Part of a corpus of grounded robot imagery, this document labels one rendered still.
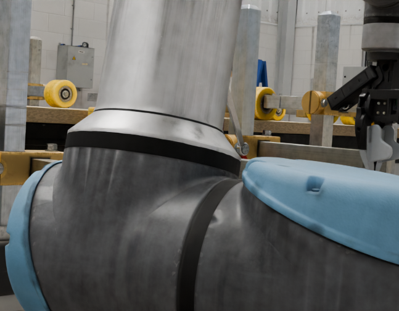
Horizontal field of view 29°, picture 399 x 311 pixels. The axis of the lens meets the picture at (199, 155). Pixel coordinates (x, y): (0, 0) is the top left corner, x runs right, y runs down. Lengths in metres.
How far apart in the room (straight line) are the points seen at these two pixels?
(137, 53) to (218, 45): 0.07
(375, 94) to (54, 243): 0.81
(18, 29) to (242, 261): 0.73
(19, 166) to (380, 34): 0.61
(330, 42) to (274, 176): 1.17
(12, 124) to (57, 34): 8.65
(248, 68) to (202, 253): 0.97
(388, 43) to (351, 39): 10.72
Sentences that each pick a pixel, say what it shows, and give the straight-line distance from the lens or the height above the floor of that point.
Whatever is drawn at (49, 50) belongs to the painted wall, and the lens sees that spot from 9.75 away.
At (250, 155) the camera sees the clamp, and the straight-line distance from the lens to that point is 1.50.
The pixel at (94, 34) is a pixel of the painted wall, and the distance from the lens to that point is 10.15.
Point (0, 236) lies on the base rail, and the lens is 1.19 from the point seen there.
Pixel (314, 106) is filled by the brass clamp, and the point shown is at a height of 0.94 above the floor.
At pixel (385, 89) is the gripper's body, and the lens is 1.31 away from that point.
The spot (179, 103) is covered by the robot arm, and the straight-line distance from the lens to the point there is 0.62.
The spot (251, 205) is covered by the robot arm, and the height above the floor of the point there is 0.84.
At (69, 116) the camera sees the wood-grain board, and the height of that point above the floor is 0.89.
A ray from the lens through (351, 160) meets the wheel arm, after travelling 1.37.
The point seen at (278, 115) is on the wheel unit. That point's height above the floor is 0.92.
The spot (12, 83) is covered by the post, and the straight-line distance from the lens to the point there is 1.18.
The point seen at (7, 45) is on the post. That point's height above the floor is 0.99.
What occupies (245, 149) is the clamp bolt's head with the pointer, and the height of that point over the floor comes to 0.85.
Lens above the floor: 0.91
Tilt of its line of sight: 3 degrees down
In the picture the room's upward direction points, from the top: 3 degrees clockwise
